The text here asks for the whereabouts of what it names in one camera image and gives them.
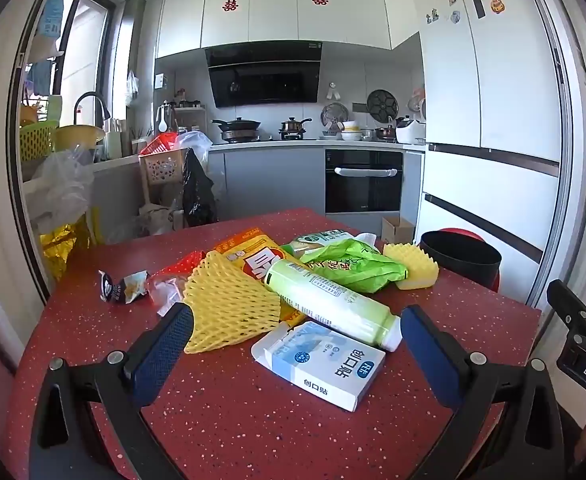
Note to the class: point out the yellow plastic basket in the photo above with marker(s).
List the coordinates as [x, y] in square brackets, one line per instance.
[37, 141]

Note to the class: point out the small black white wrapper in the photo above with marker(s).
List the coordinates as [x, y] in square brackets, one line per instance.
[118, 287]

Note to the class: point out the black range hood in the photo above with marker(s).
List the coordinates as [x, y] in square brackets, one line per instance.
[263, 75]

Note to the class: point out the green white carton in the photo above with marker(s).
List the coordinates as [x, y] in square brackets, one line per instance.
[318, 239]

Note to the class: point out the white wall cabinets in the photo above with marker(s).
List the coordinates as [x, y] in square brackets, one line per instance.
[273, 15]

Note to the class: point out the black plastic bag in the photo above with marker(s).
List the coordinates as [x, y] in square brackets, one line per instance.
[198, 195]

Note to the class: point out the yellow foam fruit net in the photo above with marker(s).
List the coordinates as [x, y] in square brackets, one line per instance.
[228, 305]

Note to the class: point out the beige slotted storage cart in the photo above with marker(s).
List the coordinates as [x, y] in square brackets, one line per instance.
[160, 172]

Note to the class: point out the round black steamer rack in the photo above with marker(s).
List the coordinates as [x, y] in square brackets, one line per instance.
[382, 105]

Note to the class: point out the light green plastic bottle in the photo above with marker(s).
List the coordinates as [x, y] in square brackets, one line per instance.
[323, 300]

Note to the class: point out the green plastic bag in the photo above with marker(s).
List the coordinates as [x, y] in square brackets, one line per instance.
[363, 270]

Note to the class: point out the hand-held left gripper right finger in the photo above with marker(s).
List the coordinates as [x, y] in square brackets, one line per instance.
[430, 355]

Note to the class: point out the black faucet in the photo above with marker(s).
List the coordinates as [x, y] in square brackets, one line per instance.
[90, 97]

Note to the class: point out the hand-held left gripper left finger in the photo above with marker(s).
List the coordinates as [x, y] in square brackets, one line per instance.
[160, 355]

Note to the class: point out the steel pot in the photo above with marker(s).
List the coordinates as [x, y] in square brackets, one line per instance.
[294, 125]

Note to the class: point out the yellow sponge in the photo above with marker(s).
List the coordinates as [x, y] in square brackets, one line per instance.
[413, 267]

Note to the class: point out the white blue cardboard box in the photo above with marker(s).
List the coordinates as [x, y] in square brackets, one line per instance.
[323, 370]

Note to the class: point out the round grey steamer rack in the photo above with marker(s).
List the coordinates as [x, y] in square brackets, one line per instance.
[334, 116]

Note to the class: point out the black built-in oven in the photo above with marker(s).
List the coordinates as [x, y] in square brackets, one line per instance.
[363, 180]

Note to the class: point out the white rice cooker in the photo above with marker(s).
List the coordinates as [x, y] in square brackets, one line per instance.
[410, 131]

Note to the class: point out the white plastic bag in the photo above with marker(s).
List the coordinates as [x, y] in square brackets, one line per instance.
[195, 144]

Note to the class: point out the gold foil bag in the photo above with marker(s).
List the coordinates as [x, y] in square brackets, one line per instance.
[63, 250]

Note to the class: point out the yellow bowl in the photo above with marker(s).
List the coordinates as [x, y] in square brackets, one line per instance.
[79, 136]

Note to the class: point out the spice rack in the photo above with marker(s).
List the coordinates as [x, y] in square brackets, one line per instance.
[190, 120]

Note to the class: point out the stack of white bowls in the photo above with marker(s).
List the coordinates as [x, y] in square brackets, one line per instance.
[351, 132]

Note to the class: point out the black wok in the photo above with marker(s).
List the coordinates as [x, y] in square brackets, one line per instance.
[236, 124]

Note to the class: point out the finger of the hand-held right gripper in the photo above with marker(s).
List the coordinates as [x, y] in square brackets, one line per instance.
[570, 305]

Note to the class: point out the clear plastic bag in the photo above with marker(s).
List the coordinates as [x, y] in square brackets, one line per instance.
[60, 185]

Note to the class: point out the orange yellow snack packet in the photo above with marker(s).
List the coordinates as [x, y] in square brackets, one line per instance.
[253, 255]

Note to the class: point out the grey base cabinets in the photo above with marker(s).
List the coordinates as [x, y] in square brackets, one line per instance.
[268, 180]

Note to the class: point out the white tissue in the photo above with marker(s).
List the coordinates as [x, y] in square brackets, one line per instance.
[368, 239]

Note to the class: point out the black trash bin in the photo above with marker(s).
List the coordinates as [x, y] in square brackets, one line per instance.
[460, 265]

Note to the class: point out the red clear plastic wrapper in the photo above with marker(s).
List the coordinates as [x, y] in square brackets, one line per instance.
[168, 285]

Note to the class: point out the white refrigerator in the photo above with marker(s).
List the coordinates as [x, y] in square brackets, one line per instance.
[498, 85]

